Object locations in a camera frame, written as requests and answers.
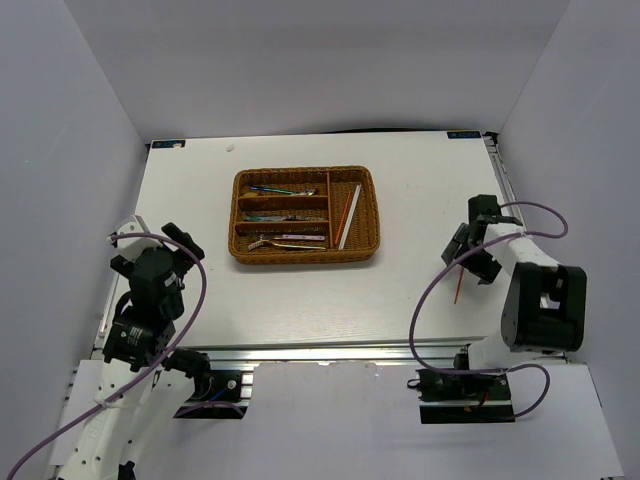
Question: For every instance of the right blue table label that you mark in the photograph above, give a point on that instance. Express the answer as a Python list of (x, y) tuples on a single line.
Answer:
[(464, 134)]

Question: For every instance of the white chopstick long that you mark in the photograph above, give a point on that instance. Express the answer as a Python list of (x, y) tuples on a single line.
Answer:
[(350, 216)]

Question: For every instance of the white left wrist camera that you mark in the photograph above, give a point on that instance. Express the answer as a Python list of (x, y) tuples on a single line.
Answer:
[(129, 238)]

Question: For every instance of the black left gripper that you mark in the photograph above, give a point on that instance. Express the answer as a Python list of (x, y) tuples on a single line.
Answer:
[(175, 232)]

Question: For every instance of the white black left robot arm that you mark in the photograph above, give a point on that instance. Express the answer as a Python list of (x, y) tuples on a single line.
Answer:
[(145, 375)]

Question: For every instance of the green handled table knife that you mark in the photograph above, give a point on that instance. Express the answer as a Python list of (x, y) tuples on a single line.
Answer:
[(266, 218)]

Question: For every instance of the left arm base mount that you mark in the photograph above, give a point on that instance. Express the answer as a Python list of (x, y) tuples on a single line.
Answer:
[(221, 395)]

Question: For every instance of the iridescent round bowl spoon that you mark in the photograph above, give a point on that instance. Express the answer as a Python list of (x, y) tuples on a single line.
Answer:
[(265, 189)]

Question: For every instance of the pink handled fork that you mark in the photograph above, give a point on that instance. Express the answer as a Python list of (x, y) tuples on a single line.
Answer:
[(293, 237)]

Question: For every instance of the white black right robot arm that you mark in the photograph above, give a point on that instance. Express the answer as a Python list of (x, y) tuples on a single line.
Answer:
[(545, 304)]

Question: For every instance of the woven wicker cutlery tray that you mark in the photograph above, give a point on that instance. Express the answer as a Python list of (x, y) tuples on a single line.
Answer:
[(333, 185)]

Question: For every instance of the silver patterned table knife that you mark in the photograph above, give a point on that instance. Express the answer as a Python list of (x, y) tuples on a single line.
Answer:
[(294, 218)]

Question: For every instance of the purple iridescent spoon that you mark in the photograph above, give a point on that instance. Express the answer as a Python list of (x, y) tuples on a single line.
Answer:
[(303, 193)]

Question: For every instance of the left blue table label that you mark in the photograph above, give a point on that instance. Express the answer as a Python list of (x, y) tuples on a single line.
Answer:
[(168, 144)]

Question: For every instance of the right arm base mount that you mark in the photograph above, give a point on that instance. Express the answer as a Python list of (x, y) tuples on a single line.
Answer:
[(471, 399)]

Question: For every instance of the red chopstick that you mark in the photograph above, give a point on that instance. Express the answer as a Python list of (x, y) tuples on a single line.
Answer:
[(343, 218), (458, 286)]

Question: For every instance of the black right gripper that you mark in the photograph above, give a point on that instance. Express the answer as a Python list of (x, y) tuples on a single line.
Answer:
[(487, 270)]

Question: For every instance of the blue table label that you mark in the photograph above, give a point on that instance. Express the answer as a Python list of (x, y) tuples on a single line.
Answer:
[(464, 134), (168, 144)]

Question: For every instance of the aluminium table frame rail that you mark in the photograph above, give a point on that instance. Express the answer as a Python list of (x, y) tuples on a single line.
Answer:
[(347, 311)]

